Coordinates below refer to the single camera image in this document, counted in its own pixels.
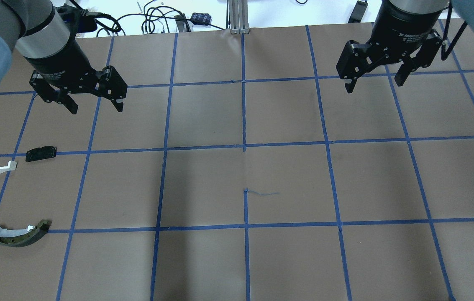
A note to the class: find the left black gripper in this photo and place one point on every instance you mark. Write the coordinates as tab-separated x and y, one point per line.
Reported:
58	57

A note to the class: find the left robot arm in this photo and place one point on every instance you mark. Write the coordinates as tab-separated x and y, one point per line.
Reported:
45	35

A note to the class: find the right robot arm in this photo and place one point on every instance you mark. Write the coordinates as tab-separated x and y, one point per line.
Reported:
452	22

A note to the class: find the black flat bracket plate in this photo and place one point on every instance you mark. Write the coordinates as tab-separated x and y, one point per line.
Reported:
41	153

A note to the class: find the aluminium frame post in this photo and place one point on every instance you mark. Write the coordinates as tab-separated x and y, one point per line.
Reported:
238	21

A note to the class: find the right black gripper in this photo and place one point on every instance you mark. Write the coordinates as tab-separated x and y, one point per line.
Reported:
405	26

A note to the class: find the olive brake shoe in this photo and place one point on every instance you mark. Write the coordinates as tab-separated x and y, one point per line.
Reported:
24	237

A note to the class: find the black power adapter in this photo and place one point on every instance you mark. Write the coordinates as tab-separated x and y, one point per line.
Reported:
202	19

